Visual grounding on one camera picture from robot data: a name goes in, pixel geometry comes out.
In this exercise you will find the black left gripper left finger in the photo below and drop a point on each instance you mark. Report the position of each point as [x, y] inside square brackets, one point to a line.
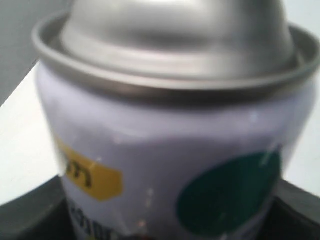
[41, 214]

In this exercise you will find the white spray paint can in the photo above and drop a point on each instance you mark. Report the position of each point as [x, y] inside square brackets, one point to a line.
[173, 119]

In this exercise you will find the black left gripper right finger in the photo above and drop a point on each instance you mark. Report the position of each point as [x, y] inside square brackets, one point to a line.
[295, 215]

